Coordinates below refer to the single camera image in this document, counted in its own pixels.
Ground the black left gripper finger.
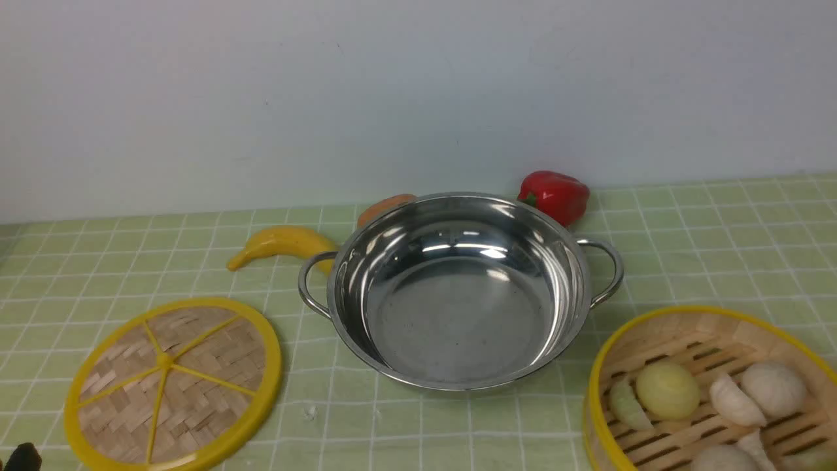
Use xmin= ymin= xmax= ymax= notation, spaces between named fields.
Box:
xmin=1 ymin=442 xmax=43 ymax=471

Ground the yellow rimmed woven steamer lid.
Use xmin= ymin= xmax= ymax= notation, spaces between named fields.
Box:
xmin=63 ymin=298 xmax=283 ymax=470

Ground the bamboo steamer basket yellow rim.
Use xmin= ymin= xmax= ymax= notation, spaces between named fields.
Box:
xmin=583 ymin=306 xmax=835 ymax=470

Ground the yellow toy banana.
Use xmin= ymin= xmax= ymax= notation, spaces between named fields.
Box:
xmin=226 ymin=226 xmax=339 ymax=271

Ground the red toy bell pepper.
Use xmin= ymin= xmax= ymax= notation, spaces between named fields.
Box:
xmin=517 ymin=170 xmax=590 ymax=227

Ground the pale green toy dumpling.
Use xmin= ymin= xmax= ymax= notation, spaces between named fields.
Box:
xmin=609 ymin=376 xmax=654 ymax=431

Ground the yellow round toy bun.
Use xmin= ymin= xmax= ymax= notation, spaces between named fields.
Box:
xmin=636 ymin=360 xmax=700 ymax=421

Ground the white toy bun front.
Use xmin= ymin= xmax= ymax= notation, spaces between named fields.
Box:
xmin=690 ymin=444 xmax=760 ymax=471

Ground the white toy dumpling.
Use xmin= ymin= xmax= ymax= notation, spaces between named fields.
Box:
xmin=709 ymin=372 xmax=766 ymax=427
xmin=736 ymin=429 xmax=777 ymax=471

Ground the white toy dumpling front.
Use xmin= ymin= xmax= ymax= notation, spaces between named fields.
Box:
xmin=736 ymin=429 xmax=777 ymax=471

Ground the white round toy bun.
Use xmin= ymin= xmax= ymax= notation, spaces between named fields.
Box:
xmin=742 ymin=362 xmax=808 ymax=418

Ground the green checked tablecloth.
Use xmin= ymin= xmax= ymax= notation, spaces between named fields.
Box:
xmin=1 ymin=173 xmax=836 ymax=470

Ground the stainless steel two-handled pot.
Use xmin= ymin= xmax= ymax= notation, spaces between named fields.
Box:
xmin=297 ymin=192 xmax=624 ymax=393

